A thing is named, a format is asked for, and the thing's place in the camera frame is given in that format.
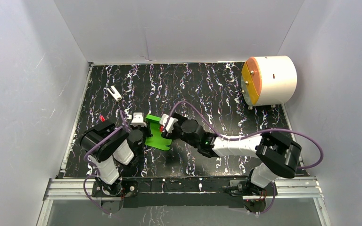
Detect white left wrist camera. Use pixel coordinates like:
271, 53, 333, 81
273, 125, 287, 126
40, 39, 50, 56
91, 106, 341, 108
128, 112, 147, 129

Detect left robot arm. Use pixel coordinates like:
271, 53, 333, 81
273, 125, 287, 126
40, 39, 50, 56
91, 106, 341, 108
78, 120, 152, 196

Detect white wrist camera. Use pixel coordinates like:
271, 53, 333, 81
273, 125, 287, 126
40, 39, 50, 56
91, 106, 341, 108
159, 114, 178, 134
128, 112, 147, 129

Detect small white plastic clip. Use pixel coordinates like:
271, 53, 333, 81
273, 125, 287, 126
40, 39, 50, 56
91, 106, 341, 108
107, 86, 122, 101

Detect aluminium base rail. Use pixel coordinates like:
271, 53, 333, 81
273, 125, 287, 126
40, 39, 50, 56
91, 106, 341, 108
44, 176, 323, 201

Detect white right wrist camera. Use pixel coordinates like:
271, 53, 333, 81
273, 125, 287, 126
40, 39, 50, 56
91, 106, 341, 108
159, 114, 178, 134

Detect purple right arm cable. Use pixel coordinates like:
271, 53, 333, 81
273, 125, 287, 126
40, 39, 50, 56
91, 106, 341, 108
164, 100, 324, 216

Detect white cylinder with coloured face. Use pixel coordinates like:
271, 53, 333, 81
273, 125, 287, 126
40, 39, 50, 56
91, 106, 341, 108
241, 56, 297, 106

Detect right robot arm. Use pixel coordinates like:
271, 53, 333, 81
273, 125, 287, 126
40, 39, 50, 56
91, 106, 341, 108
160, 113, 302, 195

